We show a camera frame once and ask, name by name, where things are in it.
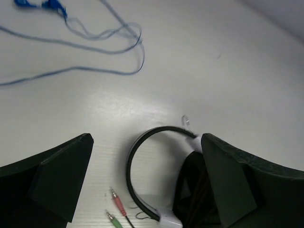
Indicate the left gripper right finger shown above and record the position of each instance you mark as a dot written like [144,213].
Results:
[251,192]

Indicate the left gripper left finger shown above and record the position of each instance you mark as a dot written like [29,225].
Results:
[42,191]

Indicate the white black headphones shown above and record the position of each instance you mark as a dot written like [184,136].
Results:
[155,166]

